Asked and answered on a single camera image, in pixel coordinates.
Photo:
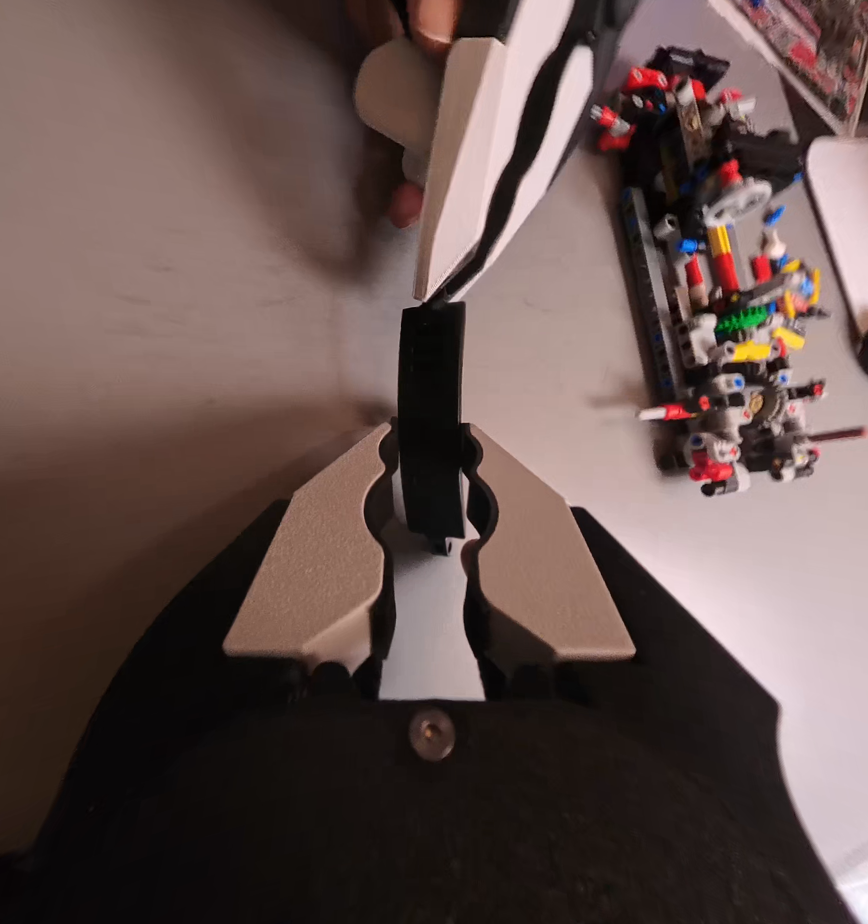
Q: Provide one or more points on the person's left hand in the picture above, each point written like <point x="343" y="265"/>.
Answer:
<point x="434" y="25"/>

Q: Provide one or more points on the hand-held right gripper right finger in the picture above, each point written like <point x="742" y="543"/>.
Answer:
<point x="549" y="577"/>

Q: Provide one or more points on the lego car chassis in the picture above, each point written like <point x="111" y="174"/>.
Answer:
<point x="701" y="303"/>

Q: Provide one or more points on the black curved lego panel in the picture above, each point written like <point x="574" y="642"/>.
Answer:
<point x="430" y="404"/>

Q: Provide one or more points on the colourful sticker sheet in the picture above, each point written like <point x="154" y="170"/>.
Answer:
<point x="816" y="50"/>

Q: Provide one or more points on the white book stand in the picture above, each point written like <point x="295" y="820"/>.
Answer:
<point x="856" y="216"/>

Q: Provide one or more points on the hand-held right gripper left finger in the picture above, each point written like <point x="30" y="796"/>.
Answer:
<point x="311" y="577"/>

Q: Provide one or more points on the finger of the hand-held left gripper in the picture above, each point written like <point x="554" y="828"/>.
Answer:
<point x="470" y="144"/>
<point x="557" y="137"/>

